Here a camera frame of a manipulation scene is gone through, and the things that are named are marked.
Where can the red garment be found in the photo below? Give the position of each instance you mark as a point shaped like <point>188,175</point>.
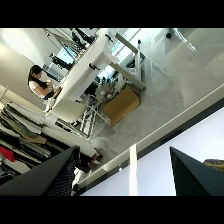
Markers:
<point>6,153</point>

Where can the brown cardboard box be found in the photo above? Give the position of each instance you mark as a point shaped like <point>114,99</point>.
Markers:
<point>120,106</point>

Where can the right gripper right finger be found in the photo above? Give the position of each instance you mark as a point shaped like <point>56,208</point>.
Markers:
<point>193,176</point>

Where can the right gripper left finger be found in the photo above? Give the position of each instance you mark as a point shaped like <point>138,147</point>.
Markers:
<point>43,176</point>

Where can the person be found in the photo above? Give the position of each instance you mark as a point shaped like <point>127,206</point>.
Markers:
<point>38,87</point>

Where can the heap of clothes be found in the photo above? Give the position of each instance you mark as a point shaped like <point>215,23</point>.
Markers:
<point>25,131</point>

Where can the long white table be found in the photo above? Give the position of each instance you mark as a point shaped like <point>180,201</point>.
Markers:
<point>83,71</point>

